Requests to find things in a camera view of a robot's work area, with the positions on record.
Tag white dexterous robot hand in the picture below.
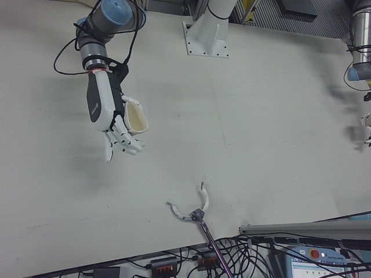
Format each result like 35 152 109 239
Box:
361 112 371 148
86 68 149 163

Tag white paper cup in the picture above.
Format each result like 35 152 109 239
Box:
123 101 149 134

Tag black power strip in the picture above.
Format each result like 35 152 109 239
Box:
252 236 371 250

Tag dark grey box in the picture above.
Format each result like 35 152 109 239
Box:
278 0 318 21

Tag teach pendant with red button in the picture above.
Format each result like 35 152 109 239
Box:
285 246 371 278

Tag grey ribbed panel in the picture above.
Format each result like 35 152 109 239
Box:
231 0 353 38

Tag reach grabber tool purple shaft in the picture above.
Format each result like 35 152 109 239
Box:
166 181 234 278

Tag plain black box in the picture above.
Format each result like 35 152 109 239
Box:
93 266 121 278

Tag black adapter box orange ports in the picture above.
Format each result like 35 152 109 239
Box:
150 256 179 275
196 251 219 266

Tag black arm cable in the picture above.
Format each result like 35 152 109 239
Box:
53 0 147 75

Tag aluminium profile rail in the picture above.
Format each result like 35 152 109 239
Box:
238 212 371 236

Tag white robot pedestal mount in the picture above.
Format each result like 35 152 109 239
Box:
181 0 231 60

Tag aluminium frame post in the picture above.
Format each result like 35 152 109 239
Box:
185 0 208 21

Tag yellow black striped post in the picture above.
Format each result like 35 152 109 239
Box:
242 0 260 24

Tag black cable tangle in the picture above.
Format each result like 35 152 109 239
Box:
124 236 290 278

